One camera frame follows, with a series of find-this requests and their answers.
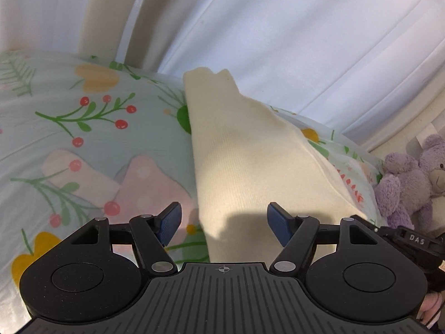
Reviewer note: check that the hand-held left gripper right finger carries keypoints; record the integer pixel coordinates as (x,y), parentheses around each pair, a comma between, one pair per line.
(280,223)

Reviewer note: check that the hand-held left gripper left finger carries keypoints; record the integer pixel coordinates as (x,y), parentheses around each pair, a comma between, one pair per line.
(170,223)

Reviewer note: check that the cream knit garment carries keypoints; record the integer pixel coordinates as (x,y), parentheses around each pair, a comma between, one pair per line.
(250,167)

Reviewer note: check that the person's right hand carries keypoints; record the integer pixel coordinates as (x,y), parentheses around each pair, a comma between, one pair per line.
(429,309)

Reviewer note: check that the purple teddy bear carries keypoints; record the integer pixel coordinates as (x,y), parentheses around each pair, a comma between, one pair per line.
(403,184)

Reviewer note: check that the floral print bedsheet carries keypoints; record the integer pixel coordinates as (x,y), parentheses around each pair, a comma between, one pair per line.
(52,135)

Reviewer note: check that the white sheer curtain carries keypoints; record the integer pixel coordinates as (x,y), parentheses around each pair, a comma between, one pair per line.
(295,41)

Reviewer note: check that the beige curtain panel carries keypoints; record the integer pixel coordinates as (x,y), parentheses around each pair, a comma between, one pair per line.
(107,14)

